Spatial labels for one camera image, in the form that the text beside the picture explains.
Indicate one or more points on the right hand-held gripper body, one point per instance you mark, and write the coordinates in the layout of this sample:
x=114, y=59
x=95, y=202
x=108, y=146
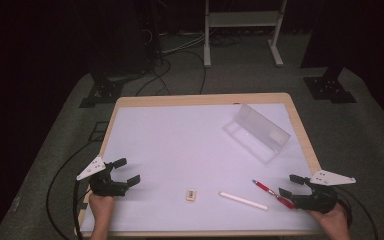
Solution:
x=320, y=201

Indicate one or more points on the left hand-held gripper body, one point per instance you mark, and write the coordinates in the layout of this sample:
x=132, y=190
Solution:
x=105, y=187

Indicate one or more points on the red pen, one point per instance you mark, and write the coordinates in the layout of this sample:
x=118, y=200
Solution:
x=270, y=191

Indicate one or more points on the white pen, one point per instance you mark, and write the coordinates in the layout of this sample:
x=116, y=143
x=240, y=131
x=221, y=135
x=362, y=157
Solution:
x=243, y=200

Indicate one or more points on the translucent plastic pencil case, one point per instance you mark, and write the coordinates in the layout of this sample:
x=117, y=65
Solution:
x=256, y=133

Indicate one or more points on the person's left hand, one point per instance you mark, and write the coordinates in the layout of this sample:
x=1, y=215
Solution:
x=101, y=206

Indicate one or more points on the person's right hand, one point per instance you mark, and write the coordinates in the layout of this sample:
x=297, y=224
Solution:
x=333, y=221

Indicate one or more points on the cream eraser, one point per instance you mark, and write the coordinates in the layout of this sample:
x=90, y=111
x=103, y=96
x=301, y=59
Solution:
x=191, y=195

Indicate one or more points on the black stand base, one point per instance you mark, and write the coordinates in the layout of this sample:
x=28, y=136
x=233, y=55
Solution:
x=105, y=91
x=330, y=88

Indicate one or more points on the dark equipment rack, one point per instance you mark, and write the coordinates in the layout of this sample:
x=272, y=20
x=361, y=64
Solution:
x=126, y=36

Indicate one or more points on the white metal stand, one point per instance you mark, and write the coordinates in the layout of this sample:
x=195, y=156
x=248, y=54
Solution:
x=243, y=18

